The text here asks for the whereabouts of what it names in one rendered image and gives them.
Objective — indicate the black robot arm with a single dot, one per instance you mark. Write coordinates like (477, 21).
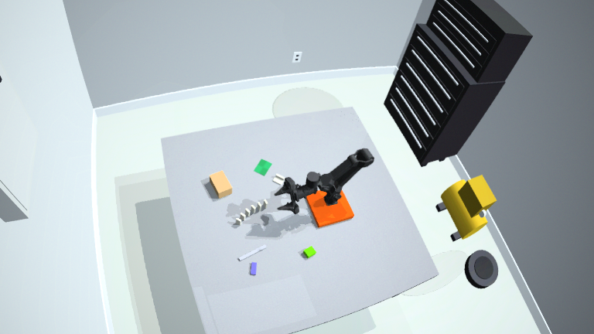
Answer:
(333, 182)

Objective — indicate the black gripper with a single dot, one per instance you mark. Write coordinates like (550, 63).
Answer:
(295, 193)

